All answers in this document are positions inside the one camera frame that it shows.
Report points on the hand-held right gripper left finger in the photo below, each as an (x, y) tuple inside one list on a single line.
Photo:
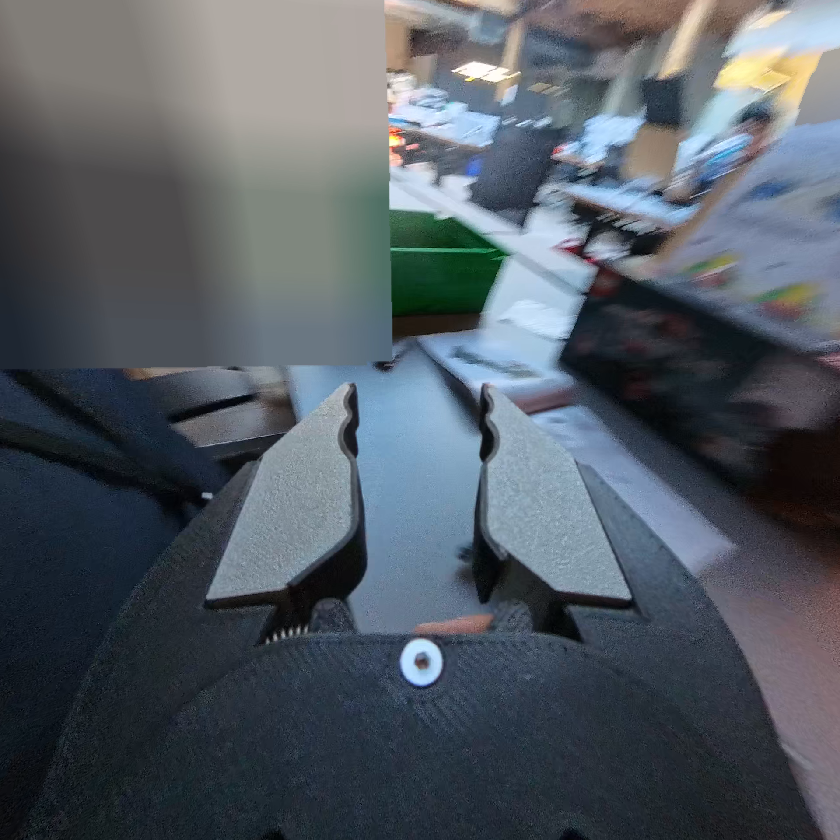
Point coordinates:
[(295, 512)]

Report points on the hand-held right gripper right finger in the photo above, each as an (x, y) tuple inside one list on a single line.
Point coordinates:
[(544, 518)]

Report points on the dark lego set box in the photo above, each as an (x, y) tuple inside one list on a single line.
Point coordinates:
[(656, 354)]

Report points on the white sticker sheet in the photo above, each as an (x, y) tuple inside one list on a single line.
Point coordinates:
[(535, 318)]

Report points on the person's dark blue jacket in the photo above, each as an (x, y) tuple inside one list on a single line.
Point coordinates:
[(65, 558)]

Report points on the green plastic bin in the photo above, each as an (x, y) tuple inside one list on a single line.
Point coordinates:
[(433, 275)]

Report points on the wooden table black legs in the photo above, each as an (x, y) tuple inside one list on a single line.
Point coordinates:
[(630, 207)]

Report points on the black upright board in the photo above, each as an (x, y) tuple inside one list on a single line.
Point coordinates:
[(512, 170)]

